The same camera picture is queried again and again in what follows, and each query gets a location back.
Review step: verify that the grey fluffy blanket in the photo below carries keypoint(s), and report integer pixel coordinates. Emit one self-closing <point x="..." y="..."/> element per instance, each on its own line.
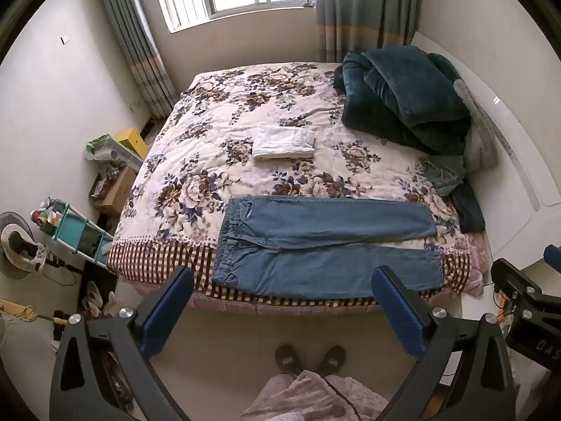
<point x="480" y="140"/>

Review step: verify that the crumpled light denim garment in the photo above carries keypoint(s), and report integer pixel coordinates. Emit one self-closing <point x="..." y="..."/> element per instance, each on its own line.
<point x="445" y="175"/>

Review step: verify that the blue denim pants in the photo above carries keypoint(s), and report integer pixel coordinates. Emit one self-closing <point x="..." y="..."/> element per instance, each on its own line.
<point x="307" y="250"/>

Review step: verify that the dark navy garment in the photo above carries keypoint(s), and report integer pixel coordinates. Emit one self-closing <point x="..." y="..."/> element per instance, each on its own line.
<point x="469" y="208"/>

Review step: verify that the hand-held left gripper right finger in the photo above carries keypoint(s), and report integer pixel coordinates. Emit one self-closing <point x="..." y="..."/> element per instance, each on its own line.
<point x="394" y="311"/>

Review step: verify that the teal shelf rack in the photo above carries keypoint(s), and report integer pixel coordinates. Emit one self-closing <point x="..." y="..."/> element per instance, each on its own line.
<point x="74" y="228"/>

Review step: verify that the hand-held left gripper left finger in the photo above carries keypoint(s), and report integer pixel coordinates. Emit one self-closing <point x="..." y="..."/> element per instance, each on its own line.
<point x="168" y="311"/>

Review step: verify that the yellow broom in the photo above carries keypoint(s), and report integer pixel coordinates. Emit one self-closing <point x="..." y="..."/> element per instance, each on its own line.
<point x="24" y="311"/>

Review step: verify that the pair of pale slippers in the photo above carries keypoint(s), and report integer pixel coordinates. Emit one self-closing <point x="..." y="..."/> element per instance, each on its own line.
<point x="94" y="300"/>

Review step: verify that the folded white cloth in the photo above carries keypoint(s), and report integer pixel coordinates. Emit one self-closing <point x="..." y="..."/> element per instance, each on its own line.
<point x="282" y="142"/>

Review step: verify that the grey-blue curtain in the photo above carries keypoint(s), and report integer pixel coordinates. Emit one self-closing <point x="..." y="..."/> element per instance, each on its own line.
<point x="363" y="8"/>
<point x="140" y="52"/>

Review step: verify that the yellow box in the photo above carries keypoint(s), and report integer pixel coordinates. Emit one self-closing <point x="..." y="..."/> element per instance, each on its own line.
<point x="130" y="141"/>

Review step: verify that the green and white package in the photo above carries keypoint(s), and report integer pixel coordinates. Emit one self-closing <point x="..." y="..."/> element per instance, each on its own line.
<point x="105" y="147"/>

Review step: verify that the white headboard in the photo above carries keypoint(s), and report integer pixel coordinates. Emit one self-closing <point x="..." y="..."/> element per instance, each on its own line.
<point x="517" y="149"/>

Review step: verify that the person's right brown slipper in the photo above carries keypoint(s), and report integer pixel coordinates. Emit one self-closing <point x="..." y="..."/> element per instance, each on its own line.
<point x="331" y="359"/>

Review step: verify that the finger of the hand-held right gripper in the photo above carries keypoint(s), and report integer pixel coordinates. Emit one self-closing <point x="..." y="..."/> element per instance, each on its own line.
<point x="554" y="255"/>
<point x="508" y="274"/>

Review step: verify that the person's left brown slipper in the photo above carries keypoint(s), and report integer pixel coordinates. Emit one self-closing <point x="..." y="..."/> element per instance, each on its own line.
<point x="287" y="359"/>

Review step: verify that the floral bed quilt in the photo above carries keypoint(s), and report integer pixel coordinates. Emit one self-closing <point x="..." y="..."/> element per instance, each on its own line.
<point x="210" y="140"/>

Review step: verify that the brown cardboard box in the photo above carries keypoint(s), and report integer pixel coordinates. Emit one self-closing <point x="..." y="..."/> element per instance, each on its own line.
<point x="116" y="190"/>

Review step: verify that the standing fan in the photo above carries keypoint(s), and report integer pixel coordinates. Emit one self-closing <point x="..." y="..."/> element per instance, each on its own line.
<point x="19" y="245"/>

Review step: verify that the dark teal blanket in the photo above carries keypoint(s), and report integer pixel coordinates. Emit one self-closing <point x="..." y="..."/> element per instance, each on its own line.
<point x="407" y="96"/>

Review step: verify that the person's brown slipper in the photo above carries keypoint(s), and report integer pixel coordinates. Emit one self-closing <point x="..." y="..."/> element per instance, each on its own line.
<point x="331" y="359"/>
<point x="287" y="359"/>

